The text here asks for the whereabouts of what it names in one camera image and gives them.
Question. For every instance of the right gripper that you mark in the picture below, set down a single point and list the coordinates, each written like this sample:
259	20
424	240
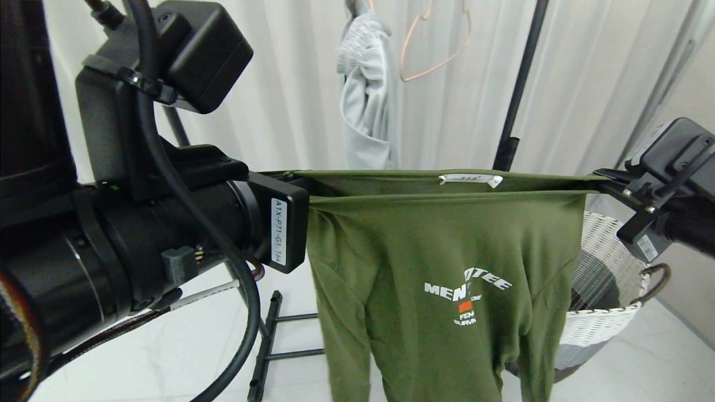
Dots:
692	231

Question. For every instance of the green garment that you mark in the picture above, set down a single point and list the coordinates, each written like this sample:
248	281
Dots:
447	240

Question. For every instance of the black clothes rack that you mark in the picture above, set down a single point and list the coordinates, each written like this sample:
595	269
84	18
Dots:
522	84

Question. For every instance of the pale grey shorts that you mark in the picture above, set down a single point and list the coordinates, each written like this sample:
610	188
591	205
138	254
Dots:
368	111

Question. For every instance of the white laundry basket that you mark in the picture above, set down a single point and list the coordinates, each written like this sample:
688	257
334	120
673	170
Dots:
603	329

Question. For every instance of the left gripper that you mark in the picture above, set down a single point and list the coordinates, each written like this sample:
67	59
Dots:
167	240

